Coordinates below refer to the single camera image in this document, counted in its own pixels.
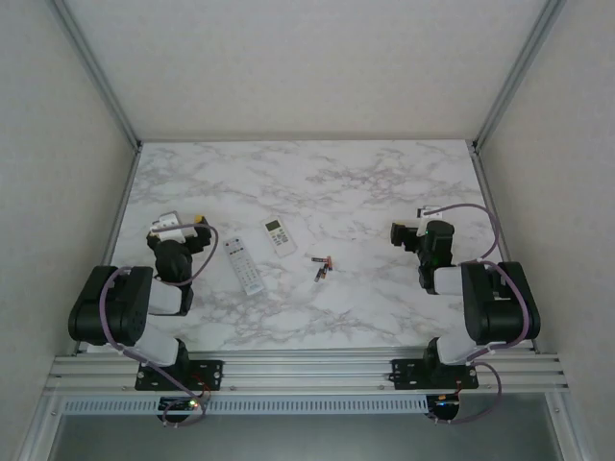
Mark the long white TV remote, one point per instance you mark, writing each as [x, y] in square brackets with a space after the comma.
[244, 266]

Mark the short white display remote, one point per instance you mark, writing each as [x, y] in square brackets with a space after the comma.
[280, 237]

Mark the black orange AAA battery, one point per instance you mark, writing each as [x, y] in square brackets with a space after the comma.
[318, 274]
[325, 273]
[321, 258]

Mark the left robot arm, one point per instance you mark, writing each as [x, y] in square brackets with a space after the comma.
[163, 300]

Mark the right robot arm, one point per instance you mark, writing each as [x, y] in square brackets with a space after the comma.
[499, 307]

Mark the small lit circuit board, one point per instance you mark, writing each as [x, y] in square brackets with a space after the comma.
[180, 405]
[444, 405]

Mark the aluminium side rail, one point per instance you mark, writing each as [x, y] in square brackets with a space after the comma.
[499, 235]
[113, 235]

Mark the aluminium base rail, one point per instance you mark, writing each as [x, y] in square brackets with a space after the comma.
[307, 370]

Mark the aluminium frame post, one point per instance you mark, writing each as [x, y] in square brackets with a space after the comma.
[96, 72]
[519, 72]

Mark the aluminium frame strut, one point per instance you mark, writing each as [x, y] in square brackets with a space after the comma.
[564, 427]
[41, 427]

